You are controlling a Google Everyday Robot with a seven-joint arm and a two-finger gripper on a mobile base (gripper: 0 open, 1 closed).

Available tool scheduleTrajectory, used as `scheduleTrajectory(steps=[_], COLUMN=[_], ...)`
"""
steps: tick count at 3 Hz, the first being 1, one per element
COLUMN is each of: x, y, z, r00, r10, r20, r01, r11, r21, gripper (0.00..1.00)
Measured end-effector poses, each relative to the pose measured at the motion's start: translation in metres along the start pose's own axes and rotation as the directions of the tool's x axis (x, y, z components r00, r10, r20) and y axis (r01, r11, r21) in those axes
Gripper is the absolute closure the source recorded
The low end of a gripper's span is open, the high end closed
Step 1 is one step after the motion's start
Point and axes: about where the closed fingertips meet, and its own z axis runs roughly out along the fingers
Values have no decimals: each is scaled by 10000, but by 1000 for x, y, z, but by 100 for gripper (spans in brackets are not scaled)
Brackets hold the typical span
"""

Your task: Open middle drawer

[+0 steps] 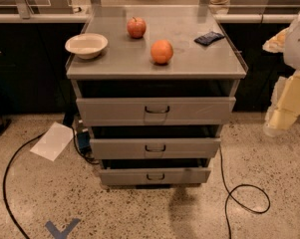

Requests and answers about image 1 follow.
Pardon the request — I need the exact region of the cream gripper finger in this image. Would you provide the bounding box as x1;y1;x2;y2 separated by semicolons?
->
263;71;300;137
262;28;288;53

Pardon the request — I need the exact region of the grey drawer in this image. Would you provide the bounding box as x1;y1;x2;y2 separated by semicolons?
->
91;137;220;159
77;98;235;125
99;167;211;185

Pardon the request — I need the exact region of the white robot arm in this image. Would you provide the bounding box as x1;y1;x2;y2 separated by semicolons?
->
263;12;300;136

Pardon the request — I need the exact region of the grey metal drawer cabinet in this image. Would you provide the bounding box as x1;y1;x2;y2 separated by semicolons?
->
65;5;249;188

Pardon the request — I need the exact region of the grey top drawer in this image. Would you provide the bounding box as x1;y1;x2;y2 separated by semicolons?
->
77;98;235;125

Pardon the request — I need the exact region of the grey bottom drawer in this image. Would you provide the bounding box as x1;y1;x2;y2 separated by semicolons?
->
99;167;211;185

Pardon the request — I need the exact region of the dark blue cloth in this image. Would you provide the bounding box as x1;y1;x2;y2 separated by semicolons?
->
194;31;224;46

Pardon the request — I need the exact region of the orange fruit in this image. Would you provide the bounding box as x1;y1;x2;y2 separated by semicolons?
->
150;40;173;64

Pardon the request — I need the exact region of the red apple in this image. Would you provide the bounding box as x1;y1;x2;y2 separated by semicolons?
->
127;17;147;39

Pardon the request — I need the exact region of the white bowl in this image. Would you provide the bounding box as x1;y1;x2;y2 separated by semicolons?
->
65;33;108;59

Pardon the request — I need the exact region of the blue power box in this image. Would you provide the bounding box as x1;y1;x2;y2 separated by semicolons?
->
77;131;91;153

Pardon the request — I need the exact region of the white paper sheet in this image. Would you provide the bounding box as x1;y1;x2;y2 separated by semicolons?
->
30;122;73;161

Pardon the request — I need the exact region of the blue tape floor mark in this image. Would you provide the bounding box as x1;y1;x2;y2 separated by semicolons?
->
44;218;82;239

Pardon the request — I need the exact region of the black cable right floor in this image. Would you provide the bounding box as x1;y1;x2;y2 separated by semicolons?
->
218;145;272;239

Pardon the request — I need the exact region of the black cable floor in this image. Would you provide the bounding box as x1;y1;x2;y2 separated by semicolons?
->
218;145;272;239
2;130;48;239

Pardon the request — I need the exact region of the black cable left floor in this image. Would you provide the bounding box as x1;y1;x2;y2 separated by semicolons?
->
2;130;48;239

